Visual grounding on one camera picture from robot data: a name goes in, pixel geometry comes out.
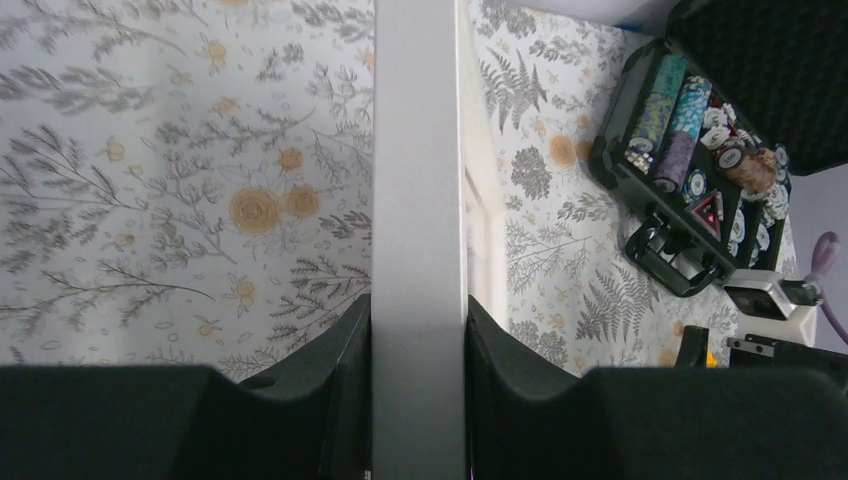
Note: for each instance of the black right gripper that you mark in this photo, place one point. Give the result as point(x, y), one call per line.
point(754, 351)

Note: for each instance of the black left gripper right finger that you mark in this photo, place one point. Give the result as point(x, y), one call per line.
point(529, 419)

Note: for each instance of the playing card deck box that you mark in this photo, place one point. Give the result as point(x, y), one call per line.
point(707, 213)

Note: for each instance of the black poker chip case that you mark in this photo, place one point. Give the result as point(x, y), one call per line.
point(735, 98)

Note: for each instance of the white picture frame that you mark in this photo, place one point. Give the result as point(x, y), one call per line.
point(438, 238)

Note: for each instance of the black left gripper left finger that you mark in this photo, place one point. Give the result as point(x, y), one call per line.
point(306, 417)

